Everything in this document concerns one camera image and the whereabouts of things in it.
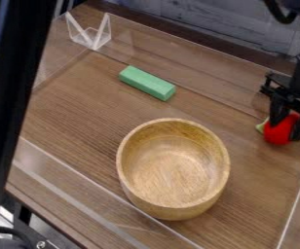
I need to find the clear acrylic corner bracket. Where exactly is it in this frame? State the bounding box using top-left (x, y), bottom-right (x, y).
top-left (66, 12), bottom-right (113, 51)

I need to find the wooden bowl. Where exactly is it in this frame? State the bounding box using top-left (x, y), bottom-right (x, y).
top-left (117, 118), bottom-right (230, 221)

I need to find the black cable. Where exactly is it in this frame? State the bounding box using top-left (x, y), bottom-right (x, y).
top-left (0, 225), bottom-right (33, 249)

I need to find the black table leg bracket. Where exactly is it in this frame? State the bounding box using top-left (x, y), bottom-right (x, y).
top-left (0, 194), bottom-right (79, 249)

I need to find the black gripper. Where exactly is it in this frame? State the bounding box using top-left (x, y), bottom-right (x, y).
top-left (261, 55), bottom-right (300, 141)

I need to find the red toy strawberry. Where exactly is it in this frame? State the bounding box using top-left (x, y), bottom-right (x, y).
top-left (256, 113), bottom-right (300, 145)

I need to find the green rectangular block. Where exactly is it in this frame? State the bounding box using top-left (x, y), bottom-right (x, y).
top-left (120, 65), bottom-right (176, 101)

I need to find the clear acrylic tray wall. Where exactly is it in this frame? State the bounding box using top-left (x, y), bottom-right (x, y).
top-left (7, 6), bottom-right (300, 249)

